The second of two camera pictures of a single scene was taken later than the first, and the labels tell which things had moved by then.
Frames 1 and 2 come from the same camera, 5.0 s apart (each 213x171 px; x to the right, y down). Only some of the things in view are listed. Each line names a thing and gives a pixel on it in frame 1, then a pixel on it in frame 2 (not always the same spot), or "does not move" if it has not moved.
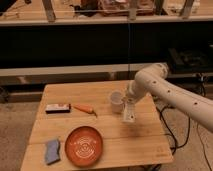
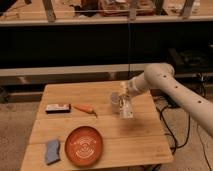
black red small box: [58, 108] does not move
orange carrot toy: [85, 108] does not move
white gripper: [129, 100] → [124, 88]
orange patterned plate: [83, 146] does not move
